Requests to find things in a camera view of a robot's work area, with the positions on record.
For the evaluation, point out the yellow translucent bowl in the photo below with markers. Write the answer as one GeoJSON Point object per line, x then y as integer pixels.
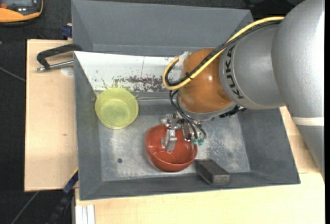
{"type": "Point", "coordinates": [116, 109]}

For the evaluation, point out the dark green flat block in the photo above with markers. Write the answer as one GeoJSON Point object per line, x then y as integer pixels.
{"type": "Point", "coordinates": [213, 172]}

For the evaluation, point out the red bowl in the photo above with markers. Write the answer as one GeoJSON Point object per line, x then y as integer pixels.
{"type": "Point", "coordinates": [180, 158]}

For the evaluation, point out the grey metal bin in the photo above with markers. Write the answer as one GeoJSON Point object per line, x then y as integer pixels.
{"type": "Point", "coordinates": [123, 148]}

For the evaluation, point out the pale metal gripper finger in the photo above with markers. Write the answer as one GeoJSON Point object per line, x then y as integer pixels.
{"type": "Point", "coordinates": [165, 141]}
{"type": "Point", "coordinates": [172, 142]}

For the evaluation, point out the pale flat board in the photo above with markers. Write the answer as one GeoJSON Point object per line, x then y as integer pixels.
{"type": "Point", "coordinates": [49, 120]}

